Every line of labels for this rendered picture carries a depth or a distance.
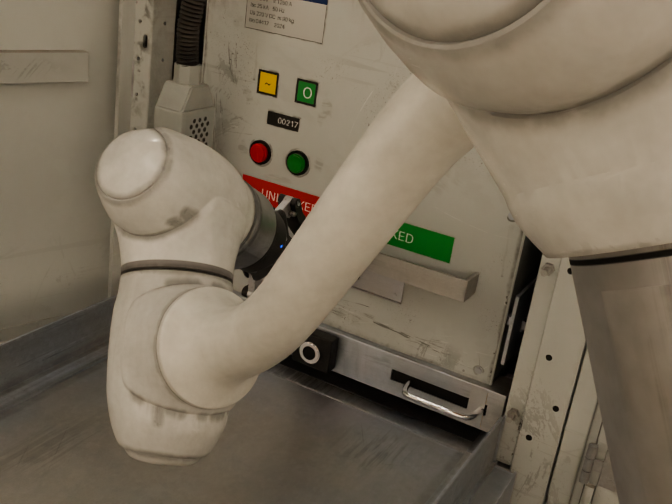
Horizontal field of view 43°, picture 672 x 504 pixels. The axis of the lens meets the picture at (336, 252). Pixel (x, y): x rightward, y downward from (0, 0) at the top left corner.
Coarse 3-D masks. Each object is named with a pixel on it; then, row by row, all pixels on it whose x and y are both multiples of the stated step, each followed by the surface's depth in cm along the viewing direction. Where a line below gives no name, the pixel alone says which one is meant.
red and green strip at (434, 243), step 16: (272, 192) 118; (288, 192) 117; (304, 192) 116; (304, 208) 116; (400, 240) 110; (416, 240) 109; (432, 240) 108; (448, 240) 107; (432, 256) 109; (448, 256) 108
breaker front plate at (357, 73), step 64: (256, 64) 114; (320, 64) 110; (384, 64) 105; (256, 128) 117; (320, 128) 112; (320, 192) 114; (448, 192) 105; (512, 256) 104; (384, 320) 115; (448, 320) 110
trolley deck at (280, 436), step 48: (96, 384) 112; (288, 384) 119; (0, 432) 100; (48, 432) 101; (96, 432) 102; (240, 432) 106; (288, 432) 108; (336, 432) 109; (384, 432) 111; (0, 480) 92; (48, 480) 93; (96, 480) 94; (144, 480) 95; (192, 480) 96; (240, 480) 98; (288, 480) 99; (336, 480) 100; (384, 480) 101; (432, 480) 102
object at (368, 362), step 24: (336, 360) 119; (360, 360) 117; (384, 360) 115; (408, 360) 113; (384, 384) 116; (432, 384) 112; (456, 384) 111; (480, 384) 109; (504, 384) 110; (456, 408) 112; (504, 408) 108
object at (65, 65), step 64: (0, 0) 106; (64, 0) 112; (128, 0) 115; (0, 64) 107; (64, 64) 113; (128, 64) 118; (0, 128) 112; (64, 128) 118; (128, 128) 122; (0, 192) 115; (64, 192) 122; (0, 256) 119; (64, 256) 126; (0, 320) 122
